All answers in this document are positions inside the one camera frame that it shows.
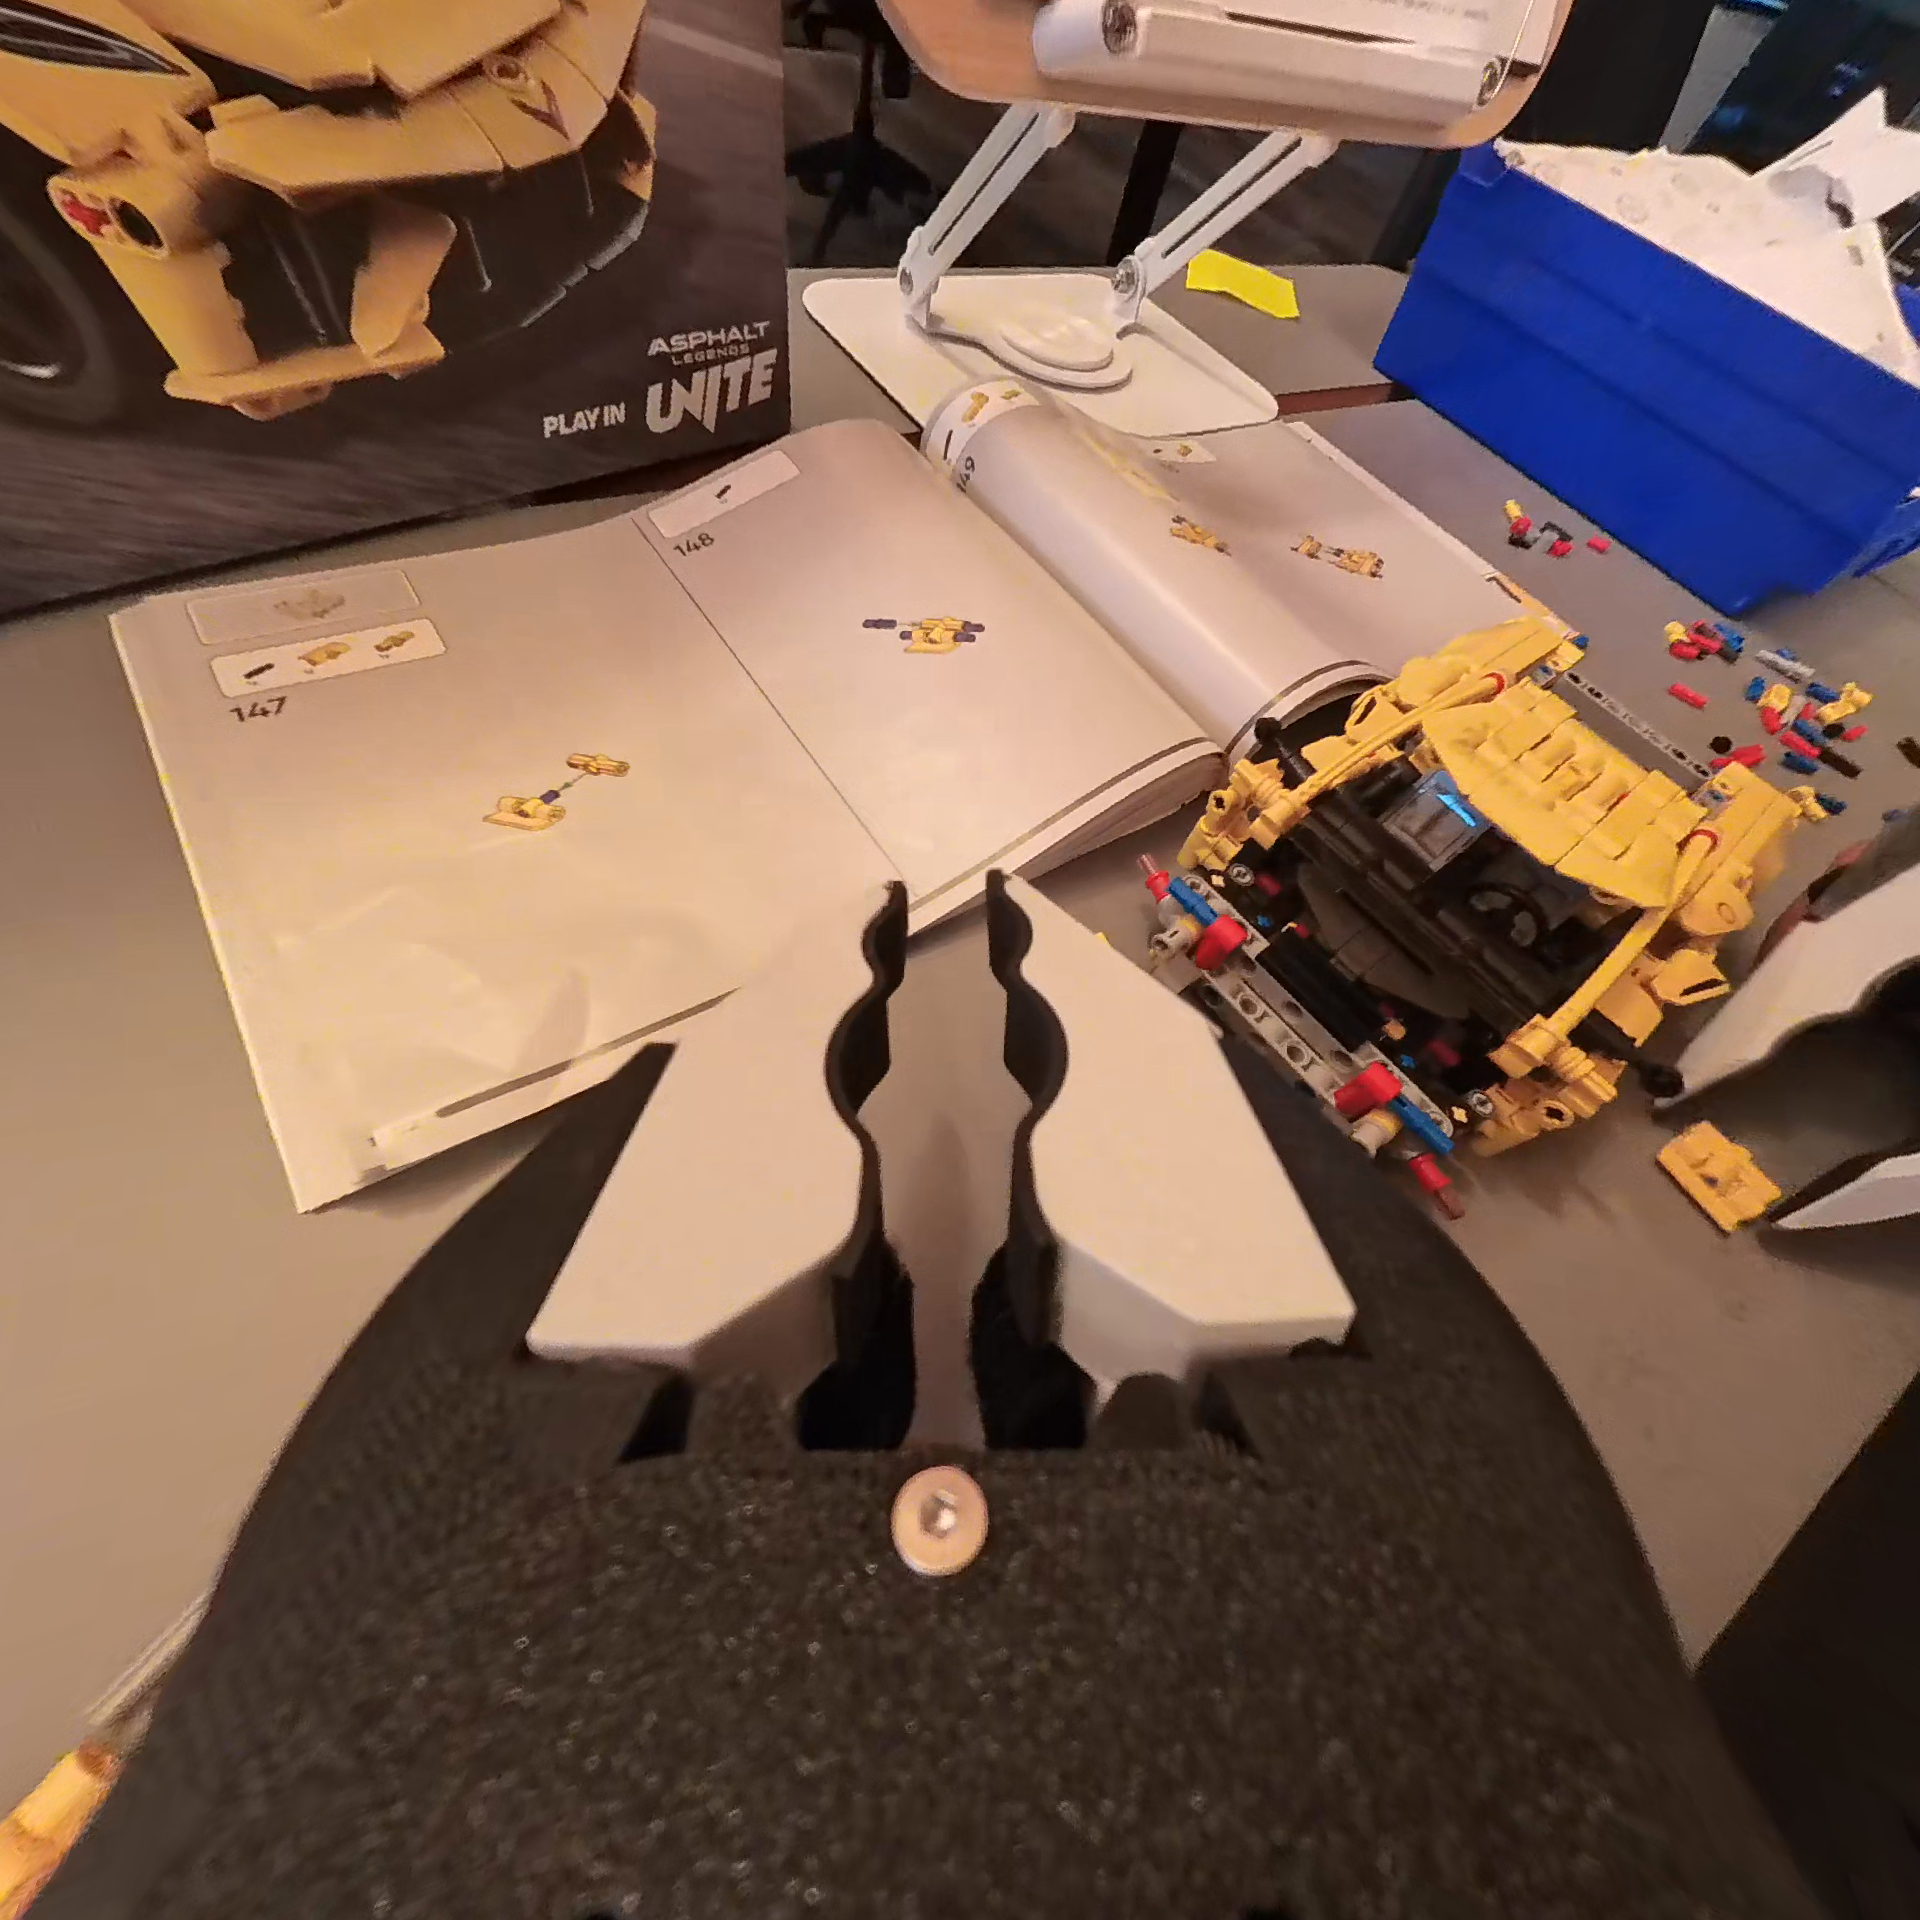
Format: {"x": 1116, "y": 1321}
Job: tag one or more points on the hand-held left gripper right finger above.
{"x": 1185, "y": 1201}

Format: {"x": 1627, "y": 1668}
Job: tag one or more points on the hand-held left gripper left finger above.
{"x": 691, "y": 1201}

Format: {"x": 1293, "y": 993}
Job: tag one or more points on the grey desk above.
{"x": 1577, "y": 1348}

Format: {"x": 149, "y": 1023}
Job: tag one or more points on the yellow toy brick car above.
{"x": 1577, "y": 751}

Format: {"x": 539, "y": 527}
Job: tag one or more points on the pile of yellow bricks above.
{"x": 45, "y": 1815}

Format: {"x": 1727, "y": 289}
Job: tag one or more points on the white crumpled papers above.
{"x": 1725, "y": 225}

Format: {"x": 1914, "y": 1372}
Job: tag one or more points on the yellow paper strip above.
{"x": 1243, "y": 284}

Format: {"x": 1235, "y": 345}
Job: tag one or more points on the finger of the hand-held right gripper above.
{"x": 1862, "y": 1193}
{"x": 1801, "y": 973}

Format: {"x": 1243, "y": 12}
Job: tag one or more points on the blue storage bin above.
{"x": 1621, "y": 388}

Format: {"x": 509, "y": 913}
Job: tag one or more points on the instruction booklet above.
{"x": 599, "y": 826}

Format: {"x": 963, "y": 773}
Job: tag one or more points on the black toy set box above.
{"x": 375, "y": 421}

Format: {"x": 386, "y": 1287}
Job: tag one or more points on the yellow panel brick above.
{"x": 1718, "y": 1177}

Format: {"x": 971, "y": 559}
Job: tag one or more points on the scatter of small coloured pins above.
{"x": 1787, "y": 704}

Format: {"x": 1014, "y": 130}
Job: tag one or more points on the white tablet stand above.
{"x": 1051, "y": 323}

